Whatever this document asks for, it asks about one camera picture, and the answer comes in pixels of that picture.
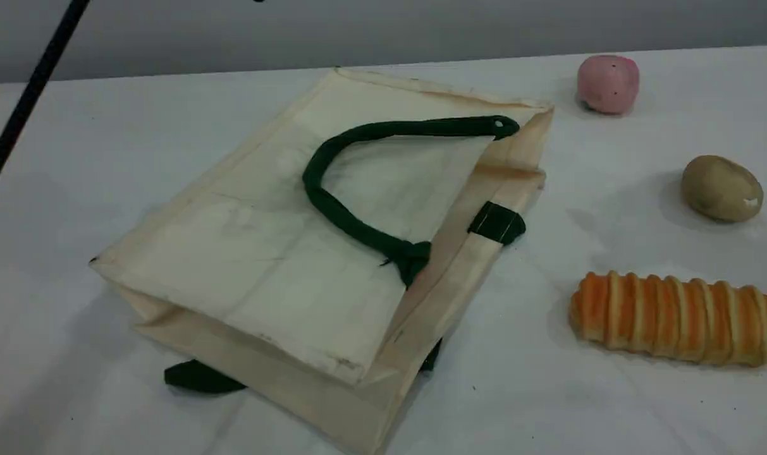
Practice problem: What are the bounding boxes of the white cloth bag green handles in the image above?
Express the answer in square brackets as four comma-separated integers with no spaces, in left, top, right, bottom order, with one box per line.
[87,66,556,455]

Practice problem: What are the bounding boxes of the pink toy peach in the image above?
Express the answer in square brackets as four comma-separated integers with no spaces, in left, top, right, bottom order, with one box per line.
[576,55,641,116]

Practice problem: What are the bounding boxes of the striped orange bread roll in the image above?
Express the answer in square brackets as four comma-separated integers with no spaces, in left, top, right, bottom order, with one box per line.
[568,270,767,368]

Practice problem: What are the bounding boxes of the beige toy potato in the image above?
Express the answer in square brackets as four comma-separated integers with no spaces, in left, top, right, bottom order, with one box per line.
[680,155,765,224]

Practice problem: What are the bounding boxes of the black cable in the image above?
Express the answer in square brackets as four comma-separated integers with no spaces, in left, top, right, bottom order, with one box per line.
[0,0,92,212]

